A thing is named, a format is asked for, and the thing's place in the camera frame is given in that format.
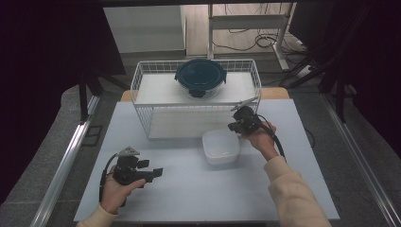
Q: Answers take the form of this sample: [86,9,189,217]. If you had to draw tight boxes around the person's right hand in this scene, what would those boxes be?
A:
[240,121,280,162]

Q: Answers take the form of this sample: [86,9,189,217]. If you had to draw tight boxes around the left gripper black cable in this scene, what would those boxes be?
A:
[98,153,119,203]

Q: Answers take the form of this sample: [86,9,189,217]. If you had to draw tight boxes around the aluminium rail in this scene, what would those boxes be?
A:
[29,96,101,227]
[320,93,401,227]

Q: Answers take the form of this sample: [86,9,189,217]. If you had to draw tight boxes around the black curtain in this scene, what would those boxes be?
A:
[0,0,126,202]
[288,0,401,160]

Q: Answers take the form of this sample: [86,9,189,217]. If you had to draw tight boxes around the white square container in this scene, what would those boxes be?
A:
[201,128,241,166]

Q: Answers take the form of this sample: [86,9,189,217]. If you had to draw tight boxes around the thin black cable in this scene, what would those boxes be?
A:
[304,127,316,148]

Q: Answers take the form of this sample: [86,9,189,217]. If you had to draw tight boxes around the black floor cables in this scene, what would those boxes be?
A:
[212,3,308,55]

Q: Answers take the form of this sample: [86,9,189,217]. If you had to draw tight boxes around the dark floor grate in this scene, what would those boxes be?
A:
[82,125,104,148]

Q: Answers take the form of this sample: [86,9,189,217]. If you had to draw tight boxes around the white cabinet panel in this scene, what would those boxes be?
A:
[103,5,186,54]

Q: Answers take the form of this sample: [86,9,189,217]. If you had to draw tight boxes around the white wire rack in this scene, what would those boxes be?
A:
[130,59,263,140]

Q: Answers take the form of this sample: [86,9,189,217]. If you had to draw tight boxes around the person's left hand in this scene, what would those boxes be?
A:
[99,173,147,216]

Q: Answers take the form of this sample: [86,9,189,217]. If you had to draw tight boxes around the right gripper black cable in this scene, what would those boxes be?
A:
[256,113,288,163]

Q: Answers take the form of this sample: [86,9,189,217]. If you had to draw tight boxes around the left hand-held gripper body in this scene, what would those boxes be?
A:
[112,146,147,186]

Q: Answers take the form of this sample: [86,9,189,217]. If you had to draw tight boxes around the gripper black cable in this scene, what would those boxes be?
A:
[256,113,288,163]
[98,153,119,203]

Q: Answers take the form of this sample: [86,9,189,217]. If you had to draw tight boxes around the wooden table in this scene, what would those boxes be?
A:
[120,87,290,102]

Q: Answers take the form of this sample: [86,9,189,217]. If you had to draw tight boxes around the round container with dark lid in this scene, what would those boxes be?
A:
[174,58,228,101]

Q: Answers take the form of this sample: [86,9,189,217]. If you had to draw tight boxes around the black metal stand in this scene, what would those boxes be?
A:
[78,75,103,125]
[319,70,348,124]

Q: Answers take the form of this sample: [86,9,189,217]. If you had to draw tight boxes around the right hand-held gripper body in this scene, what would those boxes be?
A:
[230,97,262,135]

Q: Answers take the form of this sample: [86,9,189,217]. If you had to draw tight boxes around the white power strip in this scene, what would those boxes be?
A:
[296,64,314,79]

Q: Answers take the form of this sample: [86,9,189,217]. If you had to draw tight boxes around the white desk frame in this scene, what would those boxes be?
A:
[206,3,297,71]

